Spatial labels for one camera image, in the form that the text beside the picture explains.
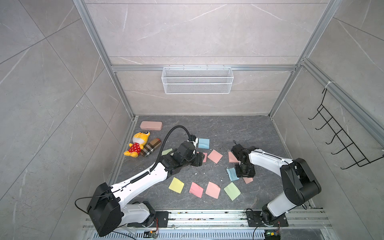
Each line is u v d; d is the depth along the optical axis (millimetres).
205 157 952
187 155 595
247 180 857
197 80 1007
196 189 831
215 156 960
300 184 452
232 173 883
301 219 747
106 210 386
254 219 730
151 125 1127
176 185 845
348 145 631
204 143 1013
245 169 750
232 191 822
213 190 833
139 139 972
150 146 980
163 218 730
